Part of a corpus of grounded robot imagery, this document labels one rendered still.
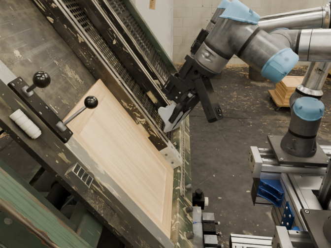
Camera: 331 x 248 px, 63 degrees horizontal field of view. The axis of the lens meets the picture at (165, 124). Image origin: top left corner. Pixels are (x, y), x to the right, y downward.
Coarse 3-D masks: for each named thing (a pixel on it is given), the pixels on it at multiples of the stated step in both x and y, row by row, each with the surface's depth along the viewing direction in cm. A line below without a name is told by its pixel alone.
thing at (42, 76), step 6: (36, 72) 59; (42, 72) 59; (36, 78) 59; (42, 78) 59; (48, 78) 60; (36, 84) 59; (42, 84) 59; (48, 84) 60; (24, 90) 67; (30, 90) 66
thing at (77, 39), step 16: (48, 0) 101; (48, 16) 104; (64, 16) 103; (64, 32) 106; (80, 32) 107; (80, 48) 109; (96, 48) 112; (96, 64) 112; (112, 80) 114; (128, 96) 117; (128, 112) 121; (144, 112) 125; (160, 144) 128; (176, 160) 132
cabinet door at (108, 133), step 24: (96, 96) 104; (72, 120) 84; (96, 120) 96; (120, 120) 112; (96, 144) 89; (120, 144) 102; (144, 144) 120; (120, 168) 94; (144, 168) 109; (168, 168) 130; (144, 192) 100; (168, 192) 117; (168, 216) 106
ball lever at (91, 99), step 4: (88, 96) 73; (92, 96) 73; (84, 100) 73; (88, 100) 72; (92, 100) 72; (96, 100) 73; (84, 104) 73; (88, 104) 72; (92, 104) 72; (96, 104) 73; (84, 108) 73; (88, 108) 73; (92, 108) 73; (76, 112) 73; (80, 112) 73; (72, 116) 72; (76, 116) 73; (68, 120) 72; (56, 124) 71; (60, 124) 71; (64, 124) 72; (60, 128) 71; (64, 128) 72
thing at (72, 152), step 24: (0, 72) 65; (0, 96) 66; (48, 144) 72; (72, 144) 75; (96, 168) 78; (96, 192) 79; (120, 192) 83; (120, 216) 83; (144, 216) 88; (144, 240) 88; (168, 240) 93
